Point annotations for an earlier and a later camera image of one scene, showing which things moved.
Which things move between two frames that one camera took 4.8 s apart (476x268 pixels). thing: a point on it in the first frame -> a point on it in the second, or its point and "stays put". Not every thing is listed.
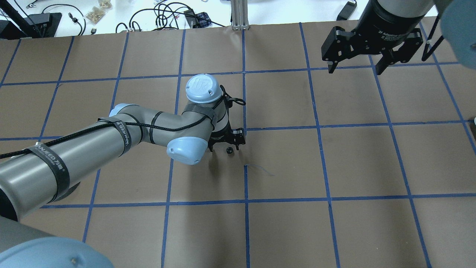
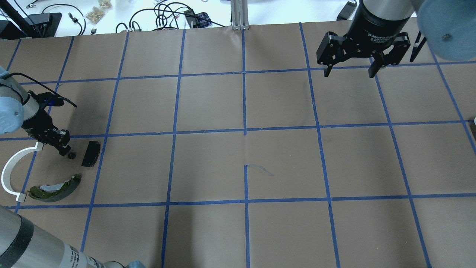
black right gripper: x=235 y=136 -> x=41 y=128
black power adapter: x=347 y=11 stays put
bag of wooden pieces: x=96 y=13 stays put
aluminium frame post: x=240 y=15 stays put
